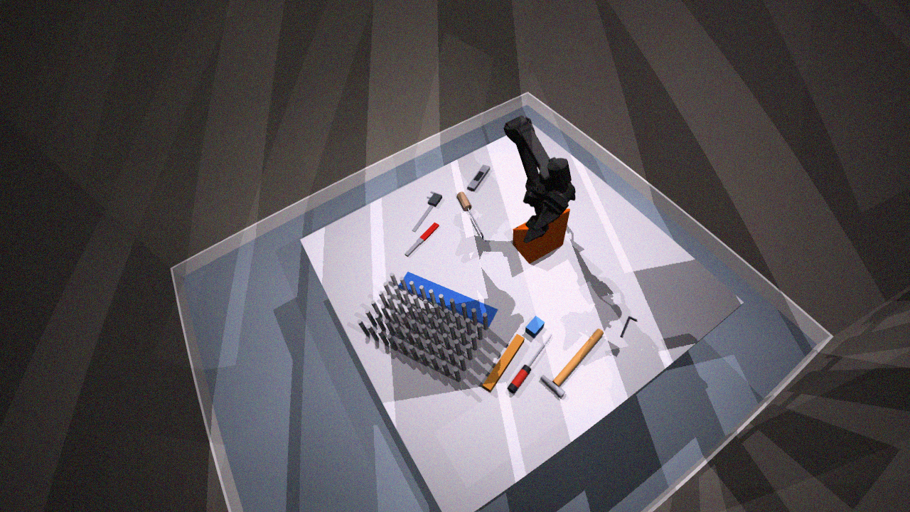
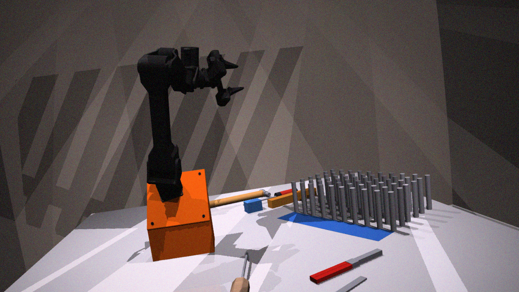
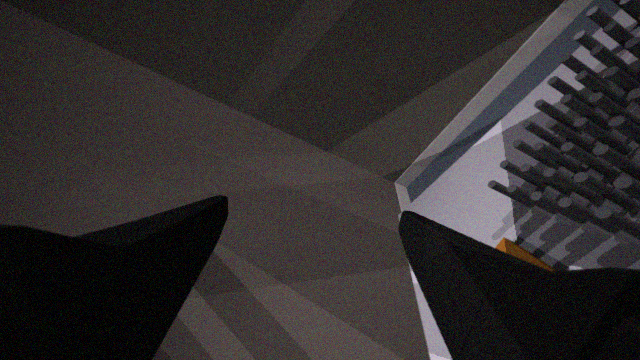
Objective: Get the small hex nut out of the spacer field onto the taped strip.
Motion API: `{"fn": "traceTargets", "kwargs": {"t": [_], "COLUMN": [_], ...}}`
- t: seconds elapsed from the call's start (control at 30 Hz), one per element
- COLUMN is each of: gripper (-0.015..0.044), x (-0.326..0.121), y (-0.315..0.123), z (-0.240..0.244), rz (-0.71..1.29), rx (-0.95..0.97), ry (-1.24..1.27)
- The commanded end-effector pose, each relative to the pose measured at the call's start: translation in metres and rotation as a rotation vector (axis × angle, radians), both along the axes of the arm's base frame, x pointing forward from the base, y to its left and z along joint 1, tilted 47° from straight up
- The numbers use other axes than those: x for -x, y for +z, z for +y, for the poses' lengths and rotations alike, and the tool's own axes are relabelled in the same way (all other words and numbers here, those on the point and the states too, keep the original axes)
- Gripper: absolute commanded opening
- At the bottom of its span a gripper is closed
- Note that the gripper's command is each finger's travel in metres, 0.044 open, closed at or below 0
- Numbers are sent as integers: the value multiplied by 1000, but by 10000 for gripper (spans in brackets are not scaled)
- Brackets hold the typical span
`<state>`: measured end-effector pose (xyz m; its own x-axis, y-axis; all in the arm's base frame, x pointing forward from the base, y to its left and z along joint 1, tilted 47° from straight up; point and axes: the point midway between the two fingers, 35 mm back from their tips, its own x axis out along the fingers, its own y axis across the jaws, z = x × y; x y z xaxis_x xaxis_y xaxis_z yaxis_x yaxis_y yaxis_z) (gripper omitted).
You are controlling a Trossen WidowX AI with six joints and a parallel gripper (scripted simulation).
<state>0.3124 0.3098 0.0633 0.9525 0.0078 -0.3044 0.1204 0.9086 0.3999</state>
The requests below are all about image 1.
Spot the red-handled screwdriver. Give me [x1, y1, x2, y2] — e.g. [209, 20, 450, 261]
[508, 334, 552, 393]

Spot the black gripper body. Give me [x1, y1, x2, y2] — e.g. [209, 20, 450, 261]
[528, 191, 569, 232]

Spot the orange flat bar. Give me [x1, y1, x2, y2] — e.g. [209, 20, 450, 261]
[482, 334, 525, 393]

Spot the blue rectangular block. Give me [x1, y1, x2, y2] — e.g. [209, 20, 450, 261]
[525, 316, 545, 338]

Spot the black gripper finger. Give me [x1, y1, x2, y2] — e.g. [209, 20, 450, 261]
[524, 220, 545, 243]
[533, 200, 562, 230]

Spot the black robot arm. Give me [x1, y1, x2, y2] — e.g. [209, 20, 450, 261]
[504, 115, 576, 215]

